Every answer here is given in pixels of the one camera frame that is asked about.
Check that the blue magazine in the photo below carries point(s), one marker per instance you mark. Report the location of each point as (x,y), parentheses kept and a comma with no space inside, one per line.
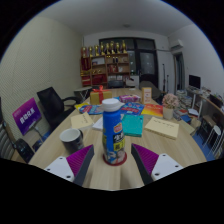
(90,109)

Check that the black computer monitor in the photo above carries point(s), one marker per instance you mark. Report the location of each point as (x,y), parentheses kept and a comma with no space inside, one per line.
(194,81)

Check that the potted pink flowers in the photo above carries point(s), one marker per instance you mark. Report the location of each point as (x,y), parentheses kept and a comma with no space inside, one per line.
(170,103)

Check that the cluttered side desk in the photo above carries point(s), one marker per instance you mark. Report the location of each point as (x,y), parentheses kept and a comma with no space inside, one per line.
(208,101)

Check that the yellow gift box red ribbon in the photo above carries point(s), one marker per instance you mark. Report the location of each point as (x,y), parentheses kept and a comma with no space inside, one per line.
(100,96)

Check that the orange red booklet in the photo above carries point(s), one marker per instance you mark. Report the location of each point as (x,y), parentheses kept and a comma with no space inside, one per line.
(152,109)

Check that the black office chair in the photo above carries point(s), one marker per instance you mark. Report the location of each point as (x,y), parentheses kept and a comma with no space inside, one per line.
(53,103)

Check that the tan chair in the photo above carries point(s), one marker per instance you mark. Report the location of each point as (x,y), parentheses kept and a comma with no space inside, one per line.
(150,87)

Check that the teal notebook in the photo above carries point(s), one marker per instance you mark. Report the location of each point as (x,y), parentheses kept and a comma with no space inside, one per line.
(132,125)

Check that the white paper sheet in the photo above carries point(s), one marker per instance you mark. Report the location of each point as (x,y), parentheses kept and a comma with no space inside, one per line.
(98,124)

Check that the blue white-capped drink bottle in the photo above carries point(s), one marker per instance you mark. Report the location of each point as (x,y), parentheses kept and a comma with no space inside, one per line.
(113,133)

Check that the pink box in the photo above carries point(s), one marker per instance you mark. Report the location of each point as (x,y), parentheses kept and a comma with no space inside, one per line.
(129,98)

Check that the wooden shelf unit with trophies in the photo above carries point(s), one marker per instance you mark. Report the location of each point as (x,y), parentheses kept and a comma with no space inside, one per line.
(105,63)

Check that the yellow book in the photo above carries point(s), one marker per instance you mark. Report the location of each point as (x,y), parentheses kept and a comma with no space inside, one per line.
(162,127)

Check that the small orange standing box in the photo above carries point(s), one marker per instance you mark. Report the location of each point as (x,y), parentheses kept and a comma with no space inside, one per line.
(146,95)

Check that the flat round red coaster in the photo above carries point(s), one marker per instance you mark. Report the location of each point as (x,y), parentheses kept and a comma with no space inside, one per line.
(124,160)

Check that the yellow booklet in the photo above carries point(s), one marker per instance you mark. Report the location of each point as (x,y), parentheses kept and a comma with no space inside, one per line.
(79,105)

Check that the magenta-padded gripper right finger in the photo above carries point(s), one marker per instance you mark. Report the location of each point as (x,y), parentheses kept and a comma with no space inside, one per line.
(146,160)

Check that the black mug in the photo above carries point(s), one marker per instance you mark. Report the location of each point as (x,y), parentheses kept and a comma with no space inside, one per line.
(72,139)

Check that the white air conditioner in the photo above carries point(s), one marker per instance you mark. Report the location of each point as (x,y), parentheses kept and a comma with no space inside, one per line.
(176,45)

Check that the purple sign board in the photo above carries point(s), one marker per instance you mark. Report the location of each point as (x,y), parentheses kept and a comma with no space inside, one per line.
(26,115)

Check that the striped grey chair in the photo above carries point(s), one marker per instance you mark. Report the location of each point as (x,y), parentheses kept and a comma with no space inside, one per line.
(5,140)

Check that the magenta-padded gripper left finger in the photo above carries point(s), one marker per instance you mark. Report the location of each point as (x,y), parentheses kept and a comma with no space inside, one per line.
(80,160)

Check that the small round white table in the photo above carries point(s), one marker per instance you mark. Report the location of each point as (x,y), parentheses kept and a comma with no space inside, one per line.
(82,89)

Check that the blue printed booklet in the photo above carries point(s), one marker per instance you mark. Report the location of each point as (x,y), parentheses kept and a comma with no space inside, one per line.
(133,107)

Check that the black bag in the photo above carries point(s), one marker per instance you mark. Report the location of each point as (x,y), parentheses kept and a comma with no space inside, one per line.
(23,150)

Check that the white round stool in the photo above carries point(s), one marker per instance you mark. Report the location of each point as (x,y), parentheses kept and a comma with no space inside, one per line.
(217,129)

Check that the black framed glass door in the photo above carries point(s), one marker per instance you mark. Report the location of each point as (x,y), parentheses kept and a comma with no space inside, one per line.
(146,60)

